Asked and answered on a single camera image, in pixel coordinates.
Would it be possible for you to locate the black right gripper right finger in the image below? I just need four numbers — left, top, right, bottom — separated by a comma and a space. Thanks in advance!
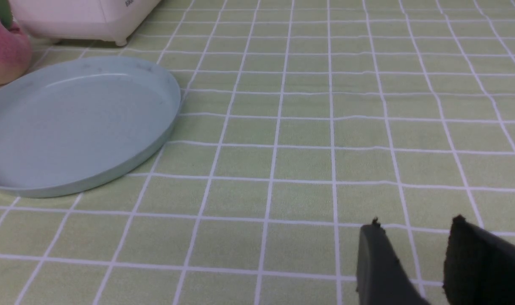
442, 215, 515, 305

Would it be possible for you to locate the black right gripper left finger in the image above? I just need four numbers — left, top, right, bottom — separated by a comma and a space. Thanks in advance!
356, 218, 428, 305

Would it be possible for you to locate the white two-slot toaster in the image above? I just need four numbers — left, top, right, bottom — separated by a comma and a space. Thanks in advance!
10, 0, 160, 46

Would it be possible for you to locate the green checked tablecloth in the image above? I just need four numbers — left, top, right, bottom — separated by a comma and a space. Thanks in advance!
0, 0, 515, 305

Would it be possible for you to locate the light blue round plate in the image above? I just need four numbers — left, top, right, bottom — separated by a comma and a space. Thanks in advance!
0, 56, 181, 198

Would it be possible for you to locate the pink peach with leaf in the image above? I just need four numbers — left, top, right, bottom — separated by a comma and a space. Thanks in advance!
0, 0, 33, 86

